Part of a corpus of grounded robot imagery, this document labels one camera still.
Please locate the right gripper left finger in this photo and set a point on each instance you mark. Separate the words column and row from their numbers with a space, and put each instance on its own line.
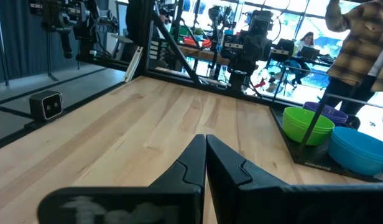
column 185, row 193

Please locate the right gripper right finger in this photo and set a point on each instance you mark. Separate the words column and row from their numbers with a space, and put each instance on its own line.
column 235, row 193

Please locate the purple mini bowl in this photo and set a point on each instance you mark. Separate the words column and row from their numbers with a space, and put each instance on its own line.
column 328, row 112

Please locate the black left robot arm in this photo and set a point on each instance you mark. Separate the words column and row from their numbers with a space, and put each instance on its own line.
column 253, row 53

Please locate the background black robot arm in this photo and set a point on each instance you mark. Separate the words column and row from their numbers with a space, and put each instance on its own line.
column 64, row 21

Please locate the black mesh rack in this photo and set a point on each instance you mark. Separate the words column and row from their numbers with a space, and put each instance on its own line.
column 316, row 161

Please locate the white aluminium bar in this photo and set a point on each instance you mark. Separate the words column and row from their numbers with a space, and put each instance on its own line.
column 133, row 63

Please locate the wooden background table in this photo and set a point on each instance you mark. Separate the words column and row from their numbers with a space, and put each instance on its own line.
column 204, row 54

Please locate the person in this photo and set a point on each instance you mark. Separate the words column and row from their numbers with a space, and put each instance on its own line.
column 305, row 43
column 362, row 46

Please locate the dark curtain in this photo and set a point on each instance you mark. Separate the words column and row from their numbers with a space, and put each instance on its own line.
column 23, row 40

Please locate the small black box camera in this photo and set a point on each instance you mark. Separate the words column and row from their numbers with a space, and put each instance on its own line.
column 45, row 105

